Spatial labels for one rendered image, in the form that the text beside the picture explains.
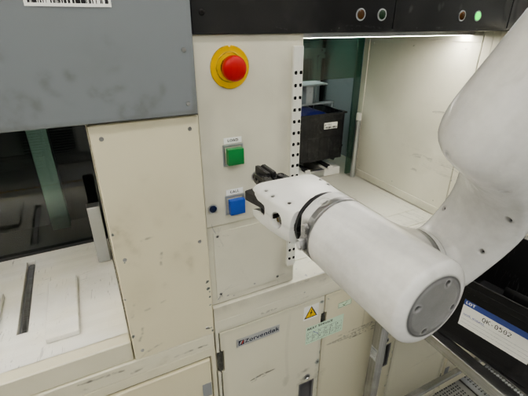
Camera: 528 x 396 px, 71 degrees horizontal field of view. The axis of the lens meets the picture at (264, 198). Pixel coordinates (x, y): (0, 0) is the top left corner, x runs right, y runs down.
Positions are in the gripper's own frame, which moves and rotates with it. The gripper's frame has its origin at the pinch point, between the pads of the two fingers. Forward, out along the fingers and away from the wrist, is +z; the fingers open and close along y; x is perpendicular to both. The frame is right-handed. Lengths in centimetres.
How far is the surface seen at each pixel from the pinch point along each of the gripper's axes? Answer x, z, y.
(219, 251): -19.9, 13.1, -3.6
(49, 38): 19.6, 11.7, -25.1
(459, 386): -120, 13, 101
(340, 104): -11, 86, 81
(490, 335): -37, -17, 44
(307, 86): 0, 72, 54
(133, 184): -2.4, 12.4, -17.9
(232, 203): -9.0, 11.4, -1.2
